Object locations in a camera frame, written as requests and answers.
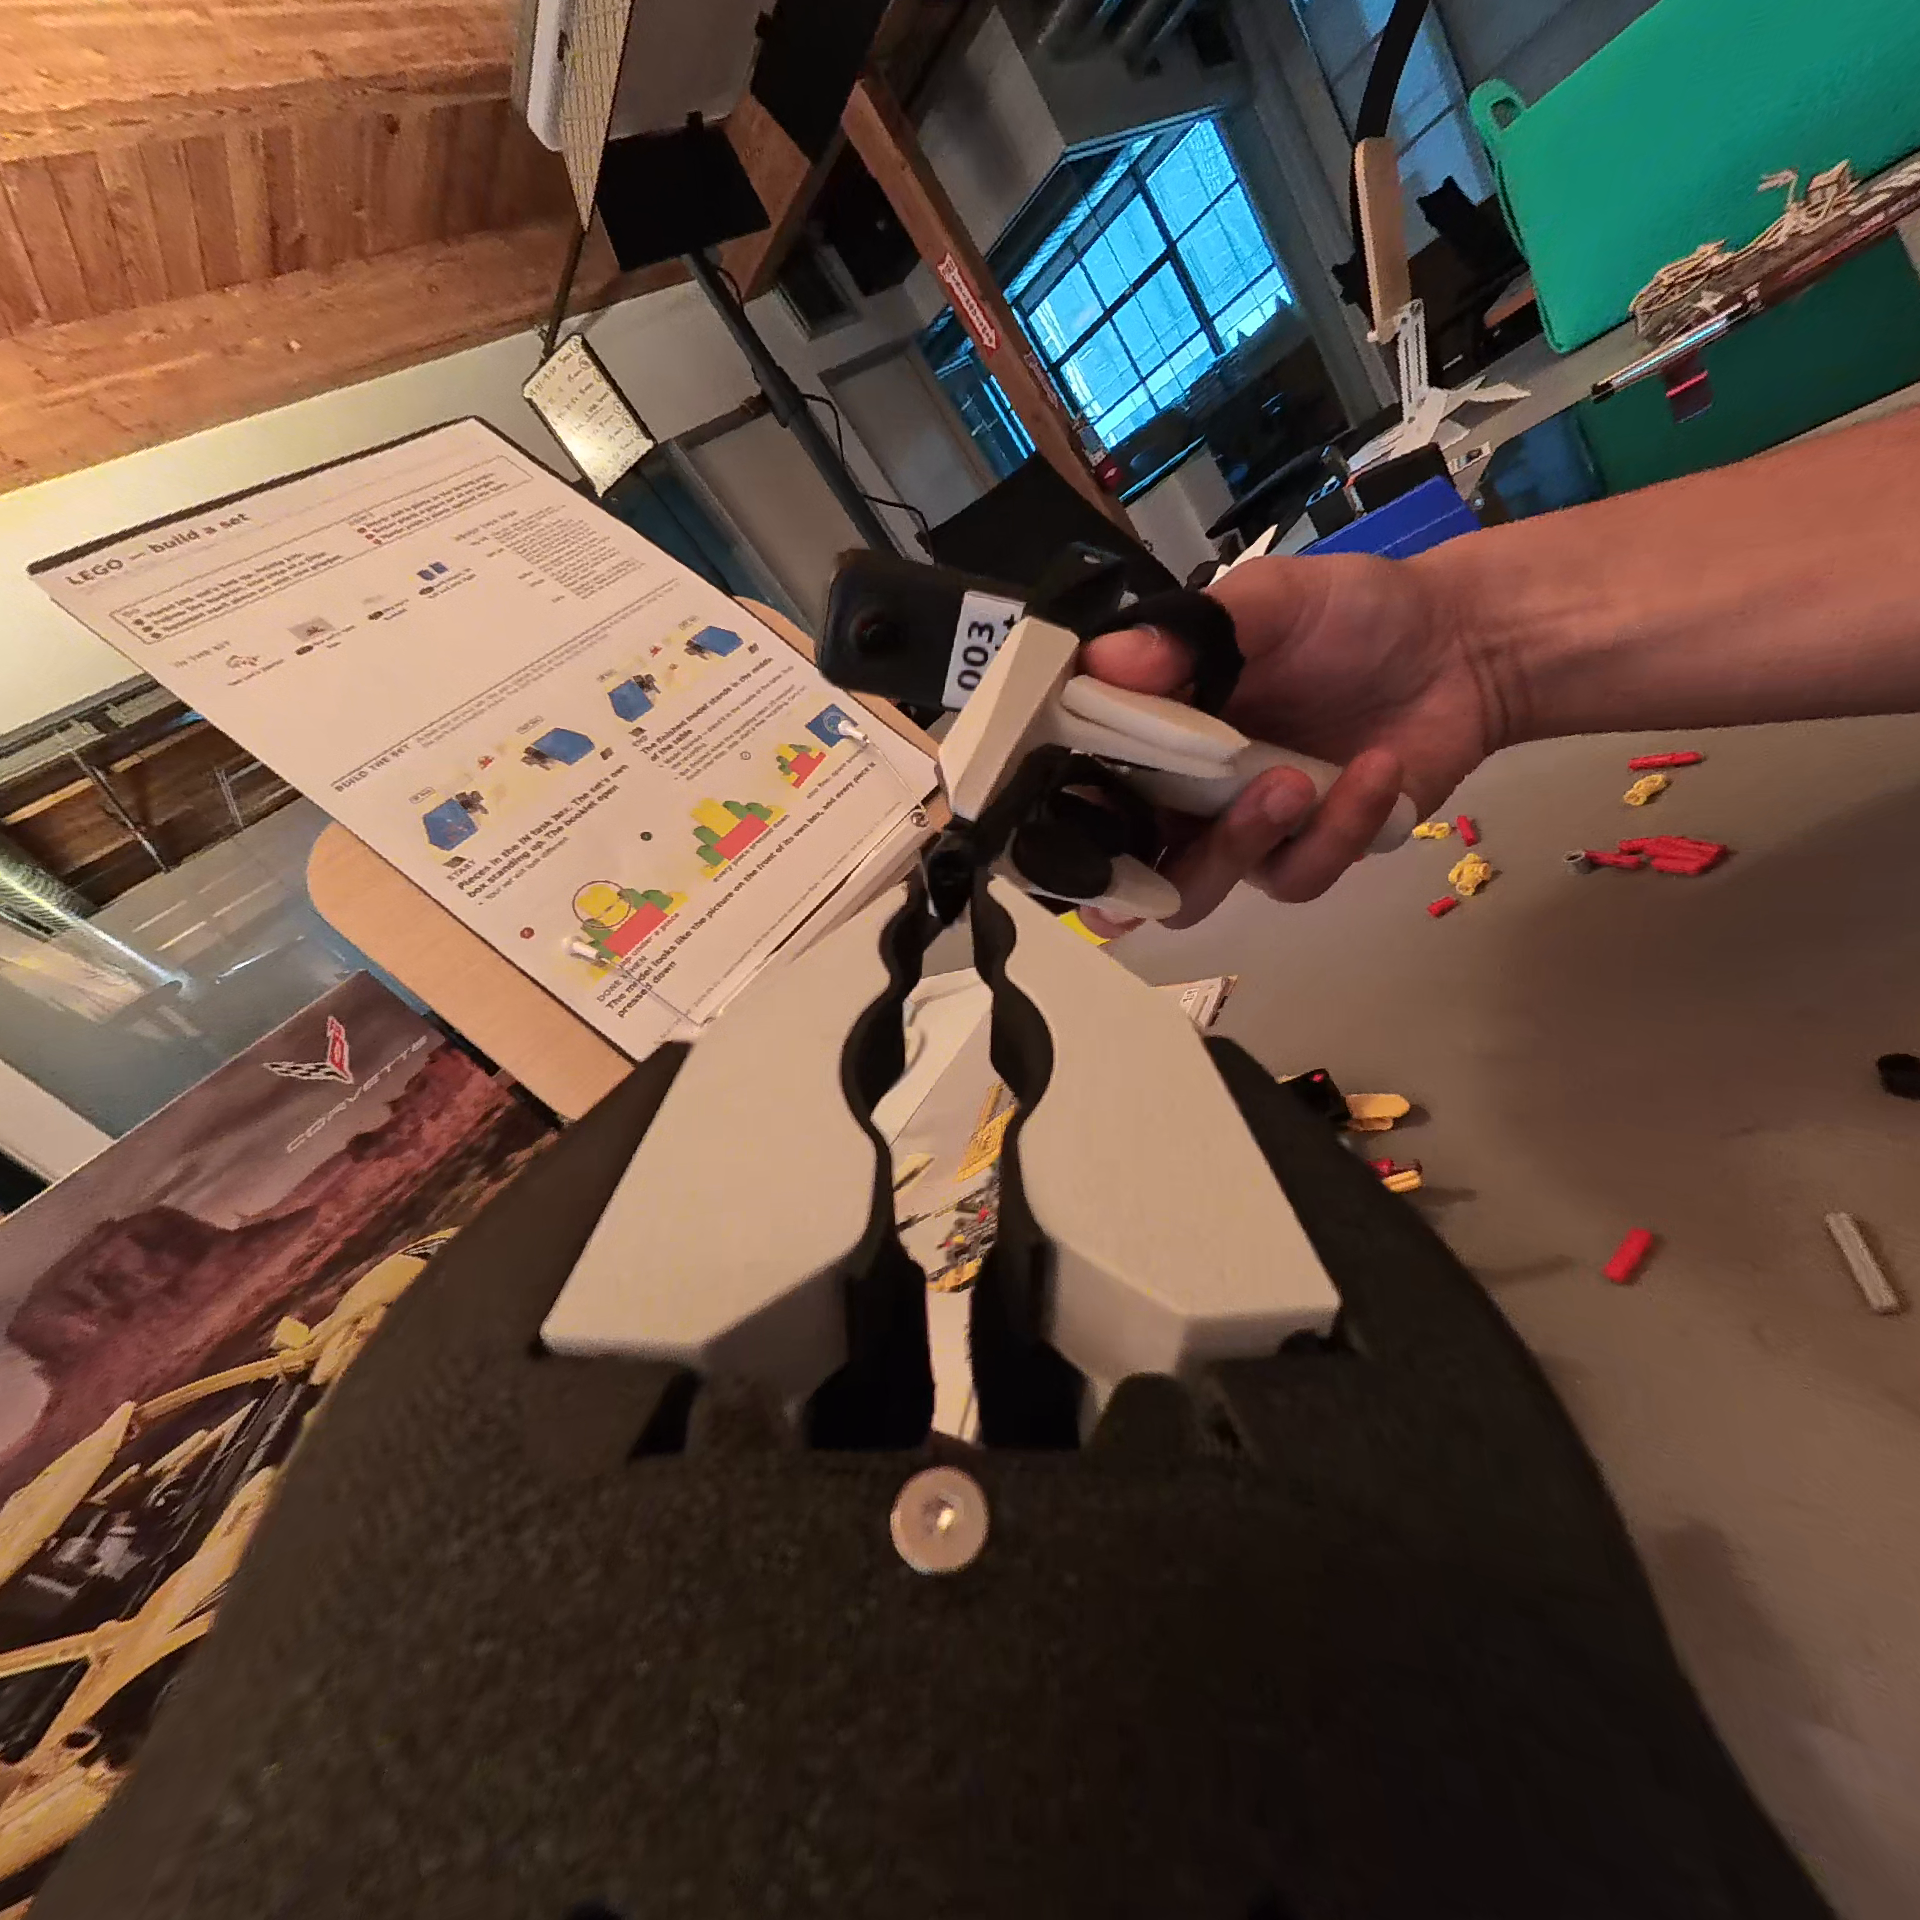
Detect blue storage bin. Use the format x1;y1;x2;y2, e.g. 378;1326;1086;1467
1294;481;1483;560

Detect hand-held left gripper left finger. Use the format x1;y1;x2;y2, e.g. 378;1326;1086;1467
539;878;922;1375

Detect small whiteboard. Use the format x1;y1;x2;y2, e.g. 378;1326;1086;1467
521;334;657;496

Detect person's right hand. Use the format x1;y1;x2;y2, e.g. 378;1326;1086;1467
1076;551;1502;936

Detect yellow toy brick car model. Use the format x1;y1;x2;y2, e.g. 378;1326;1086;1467
1276;1068;1426;1199

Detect scattered small toy brick pieces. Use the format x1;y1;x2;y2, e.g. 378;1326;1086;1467
1410;743;1730;921

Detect toy car set box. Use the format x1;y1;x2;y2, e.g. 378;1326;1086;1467
0;972;564;1863

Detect printed instruction sheet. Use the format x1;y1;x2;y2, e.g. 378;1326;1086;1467
28;416;940;1059

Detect open instruction booklet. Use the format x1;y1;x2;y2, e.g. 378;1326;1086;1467
885;967;1240;1442

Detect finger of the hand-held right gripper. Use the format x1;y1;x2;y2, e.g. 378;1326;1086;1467
938;617;1086;826

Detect large paned window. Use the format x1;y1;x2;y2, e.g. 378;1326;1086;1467
1005;113;1296;459

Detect grey hanging heater unit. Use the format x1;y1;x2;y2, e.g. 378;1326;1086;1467
509;0;769;234

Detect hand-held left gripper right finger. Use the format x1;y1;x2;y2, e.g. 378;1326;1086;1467
972;874;1342;1390

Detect person's right forearm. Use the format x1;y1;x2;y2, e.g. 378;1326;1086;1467
1440;432;1920;752

